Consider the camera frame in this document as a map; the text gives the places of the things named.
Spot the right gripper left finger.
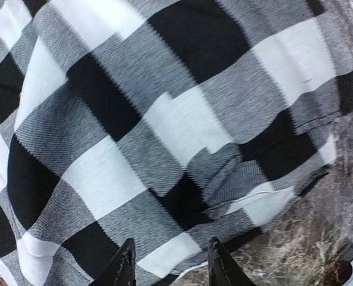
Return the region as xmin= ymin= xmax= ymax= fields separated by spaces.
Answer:
xmin=90 ymin=238 xmax=136 ymax=286

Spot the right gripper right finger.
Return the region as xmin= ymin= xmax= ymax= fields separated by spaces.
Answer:
xmin=208 ymin=237 xmax=253 ymax=286

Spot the black white checkered shirt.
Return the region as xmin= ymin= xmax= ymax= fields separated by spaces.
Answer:
xmin=0 ymin=1 xmax=353 ymax=285

